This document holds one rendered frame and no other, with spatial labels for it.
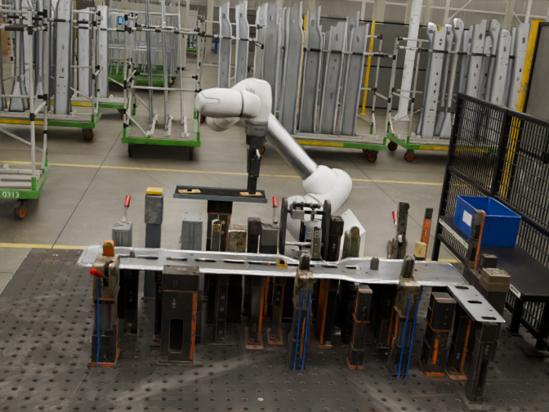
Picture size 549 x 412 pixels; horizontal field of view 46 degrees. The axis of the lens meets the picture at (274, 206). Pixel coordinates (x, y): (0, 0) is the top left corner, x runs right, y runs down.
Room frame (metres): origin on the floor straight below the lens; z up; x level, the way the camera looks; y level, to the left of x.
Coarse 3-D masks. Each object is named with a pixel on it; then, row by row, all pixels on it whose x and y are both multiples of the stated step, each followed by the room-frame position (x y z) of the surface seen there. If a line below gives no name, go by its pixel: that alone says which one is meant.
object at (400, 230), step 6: (402, 204) 2.39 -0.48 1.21; (408, 204) 2.39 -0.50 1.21; (402, 210) 2.41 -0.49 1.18; (402, 216) 2.41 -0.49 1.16; (396, 222) 2.41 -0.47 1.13; (402, 222) 2.41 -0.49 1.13; (396, 228) 2.40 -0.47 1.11; (402, 228) 2.40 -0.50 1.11; (396, 234) 2.39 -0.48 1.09; (402, 234) 2.40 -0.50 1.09; (396, 240) 2.39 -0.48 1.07; (396, 246) 2.38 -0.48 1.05; (402, 246) 2.39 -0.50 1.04
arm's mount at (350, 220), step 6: (348, 210) 3.16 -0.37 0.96; (342, 216) 3.14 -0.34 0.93; (348, 216) 3.09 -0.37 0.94; (354, 216) 3.05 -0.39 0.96; (348, 222) 3.02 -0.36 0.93; (354, 222) 2.98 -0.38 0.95; (348, 228) 2.96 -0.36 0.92; (360, 228) 2.87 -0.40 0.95; (360, 234) 2.82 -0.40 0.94; (342, 240) 2.88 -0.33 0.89; (360, 240) 2.81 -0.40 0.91; (342, 246) 2.82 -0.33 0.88; (360, 246) 2.81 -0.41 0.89; (360, 252) 2.82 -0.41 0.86
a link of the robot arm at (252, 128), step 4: (248, 124) 2.51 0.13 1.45; (252, 124) 2.50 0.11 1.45; (256, 124) 2.50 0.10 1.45; (260, 124) 2.50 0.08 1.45; (264, 124) 2.51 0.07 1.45; (248, 128) 2.51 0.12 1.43; (252, 128) 2.50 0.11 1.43; (256, 128) 2.50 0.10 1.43; (260, 128) 2.50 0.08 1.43; (264, 128) 2.51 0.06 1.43; (248, 132) 2.51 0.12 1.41; (252, 132) 2.50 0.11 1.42; (256, 132) 2.50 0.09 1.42; (260, 132) 2.50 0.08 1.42; (264, 132) 2.51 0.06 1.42; (252, 136) 2.51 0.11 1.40; (256, 136) 2.51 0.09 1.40; (260, 136) 2.52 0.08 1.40
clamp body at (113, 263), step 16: (112, 272) 1.92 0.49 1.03; (96, 288) 1.91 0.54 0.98; (112, 288) 1.92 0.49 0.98; (96, 304) 1.95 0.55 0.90; (112, 304) 1.93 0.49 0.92; (96, 320) 1.95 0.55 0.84; (112, 320) 1.93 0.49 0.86; (96, 336) 1.92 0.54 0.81; (112, 336) 1.92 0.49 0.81; (96, 352) 1.92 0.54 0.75; (112, 352) 1.92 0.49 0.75
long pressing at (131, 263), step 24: (120, 264) 2.08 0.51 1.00; (144, 264) 2.10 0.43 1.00; (168, 264) 2.11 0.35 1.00; (192, 264) 2.13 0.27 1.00; (216, 264) 2.15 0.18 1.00; (240, 264) 2.17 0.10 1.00; (312, 264) 2.24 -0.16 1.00; (336, 264) 2.25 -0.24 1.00; (360, 264) 2.28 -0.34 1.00; (384, 264) 2.30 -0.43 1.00; (432, 264) 2.34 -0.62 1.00
